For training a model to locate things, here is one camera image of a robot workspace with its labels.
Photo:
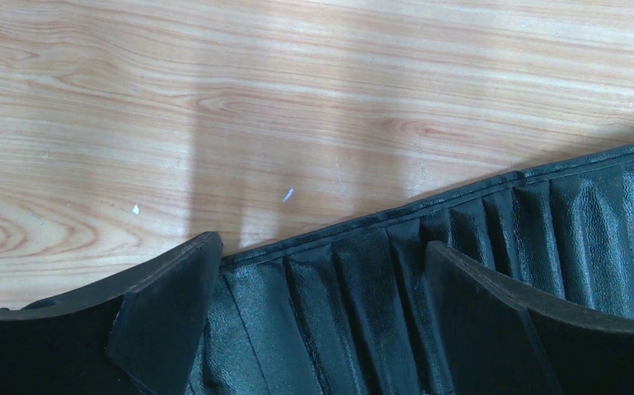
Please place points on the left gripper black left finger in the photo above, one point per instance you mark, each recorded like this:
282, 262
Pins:
135, 332

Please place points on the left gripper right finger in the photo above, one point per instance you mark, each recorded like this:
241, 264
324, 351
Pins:
502, 336

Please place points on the black makeup brush roll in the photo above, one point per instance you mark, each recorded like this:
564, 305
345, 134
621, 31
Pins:
347, 309

